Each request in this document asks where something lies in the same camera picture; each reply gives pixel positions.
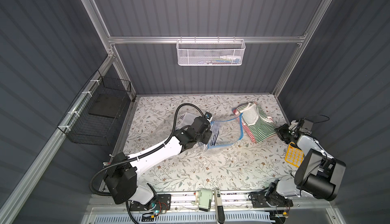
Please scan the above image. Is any navy striped garment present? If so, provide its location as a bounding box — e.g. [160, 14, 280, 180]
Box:
[179, 112, 221, 148]

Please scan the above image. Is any green striped garment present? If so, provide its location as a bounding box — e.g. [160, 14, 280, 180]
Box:
[236, 102, 276, 143]

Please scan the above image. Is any clear vacuum bag blue zipper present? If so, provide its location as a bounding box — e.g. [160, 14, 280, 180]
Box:
[162, 103, 240, 152]

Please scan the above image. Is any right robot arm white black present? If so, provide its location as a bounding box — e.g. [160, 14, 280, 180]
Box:
[264, 116, 346, 207]

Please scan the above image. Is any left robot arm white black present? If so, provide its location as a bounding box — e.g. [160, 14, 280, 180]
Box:
[103, 116, 212, 209]

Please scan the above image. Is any yellow calculator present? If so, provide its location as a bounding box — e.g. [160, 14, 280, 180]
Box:
[285, 142, 304, 168]

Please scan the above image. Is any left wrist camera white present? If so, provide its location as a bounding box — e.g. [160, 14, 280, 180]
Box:
[204, 112, 213, 122]

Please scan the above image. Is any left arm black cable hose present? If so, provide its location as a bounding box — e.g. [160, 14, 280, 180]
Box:
[89, 103, 205, 197]

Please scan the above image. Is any pale green box on rail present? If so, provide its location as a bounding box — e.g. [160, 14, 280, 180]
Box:
[195, 188, 213, 212]

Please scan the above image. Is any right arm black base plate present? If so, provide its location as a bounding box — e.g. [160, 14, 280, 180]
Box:
[248, 189, 294, 208]

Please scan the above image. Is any white wire wall basket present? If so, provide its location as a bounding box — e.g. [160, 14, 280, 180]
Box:
[176, 38, 246, 66]

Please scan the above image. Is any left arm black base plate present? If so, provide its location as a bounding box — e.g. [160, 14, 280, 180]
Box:
[129, 194, 172, 211]

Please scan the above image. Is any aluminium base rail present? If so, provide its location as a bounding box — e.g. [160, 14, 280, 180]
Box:
[81, 190, 345, 224]

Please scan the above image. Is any black handle on rail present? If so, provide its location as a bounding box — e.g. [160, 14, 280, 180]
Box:
[214, 188, 225, 224]

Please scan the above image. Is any black wire wall basket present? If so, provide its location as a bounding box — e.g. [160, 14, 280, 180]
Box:
[57, 73, 132, 146]

